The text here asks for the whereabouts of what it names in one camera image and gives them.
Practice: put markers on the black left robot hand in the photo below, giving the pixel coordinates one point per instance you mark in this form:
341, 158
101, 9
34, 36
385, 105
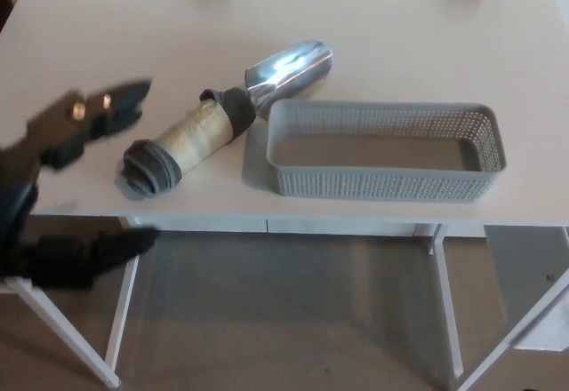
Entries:
18, 213

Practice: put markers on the grey perforated plastic basket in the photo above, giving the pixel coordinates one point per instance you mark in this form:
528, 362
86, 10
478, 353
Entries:
378, 184

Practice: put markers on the white metal frame desk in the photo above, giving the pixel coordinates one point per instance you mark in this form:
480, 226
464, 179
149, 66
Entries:
400, 44

